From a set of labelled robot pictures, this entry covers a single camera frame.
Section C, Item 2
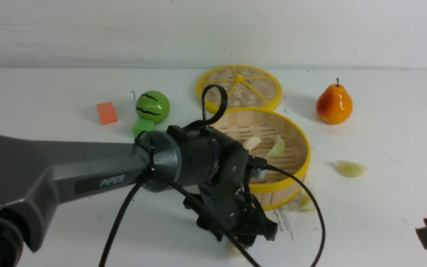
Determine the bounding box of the pale white dumpling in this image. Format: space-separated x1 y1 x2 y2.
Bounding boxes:
242 136 262 151

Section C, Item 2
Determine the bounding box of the green foam cube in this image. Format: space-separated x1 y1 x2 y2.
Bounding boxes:
132 118 156 138

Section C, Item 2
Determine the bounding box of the orange foam cube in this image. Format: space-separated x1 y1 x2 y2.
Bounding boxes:
96 101 117 125

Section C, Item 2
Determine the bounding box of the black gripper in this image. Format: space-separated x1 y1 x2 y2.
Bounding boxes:
183 148 278 248

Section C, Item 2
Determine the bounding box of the yellow bamboo steamer tray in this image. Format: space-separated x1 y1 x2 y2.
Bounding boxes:
212 109 311 211

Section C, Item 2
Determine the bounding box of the yellow bamboo steamer lid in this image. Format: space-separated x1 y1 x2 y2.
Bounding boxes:
195 65 283 111

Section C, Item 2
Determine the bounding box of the orange toy pear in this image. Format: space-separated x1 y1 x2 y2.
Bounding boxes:
316 78 354 125

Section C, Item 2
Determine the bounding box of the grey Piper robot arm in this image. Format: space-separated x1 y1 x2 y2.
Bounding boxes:
0 126 278 267

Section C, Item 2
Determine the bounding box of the pale green dumpling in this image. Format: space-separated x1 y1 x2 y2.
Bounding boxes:
266 135 286 158

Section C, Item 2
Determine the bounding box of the green toy watermelon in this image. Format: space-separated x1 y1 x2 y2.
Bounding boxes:
132 90 171 124

